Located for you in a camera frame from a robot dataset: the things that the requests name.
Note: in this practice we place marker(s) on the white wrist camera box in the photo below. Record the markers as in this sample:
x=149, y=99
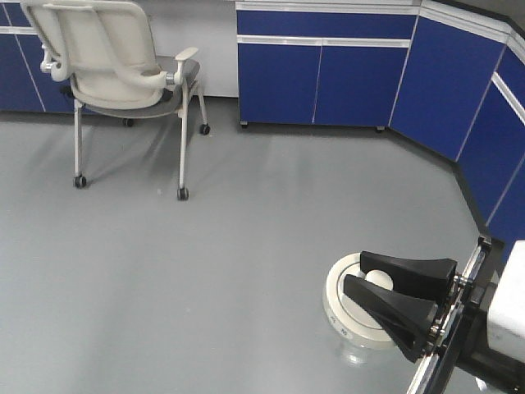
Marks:
x=505, y=318

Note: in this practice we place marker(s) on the blue cabinet left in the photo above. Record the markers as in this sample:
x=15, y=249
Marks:
x=24, y=87

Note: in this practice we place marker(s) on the cream mesh office chair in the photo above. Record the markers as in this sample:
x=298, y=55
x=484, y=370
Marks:
x=105, y=50

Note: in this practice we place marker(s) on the blue cabinet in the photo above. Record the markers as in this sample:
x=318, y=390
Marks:
x=336, y=63
x=462, y=95
x=24, y=87

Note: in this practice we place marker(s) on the blue cabinet right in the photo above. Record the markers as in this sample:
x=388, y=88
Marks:
x=462, y=95

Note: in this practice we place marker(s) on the blue cabinet centre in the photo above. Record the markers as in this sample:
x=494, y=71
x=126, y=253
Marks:
x=336, y=63

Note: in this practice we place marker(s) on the glass jar with cream lid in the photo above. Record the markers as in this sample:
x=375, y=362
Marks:
x=362, y=338

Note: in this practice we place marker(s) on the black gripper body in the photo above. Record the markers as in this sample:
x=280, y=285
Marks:
x=460, y=337

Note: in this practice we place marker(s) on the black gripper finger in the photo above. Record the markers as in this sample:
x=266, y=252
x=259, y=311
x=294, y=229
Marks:
x=412, y=277
x=407, y=320

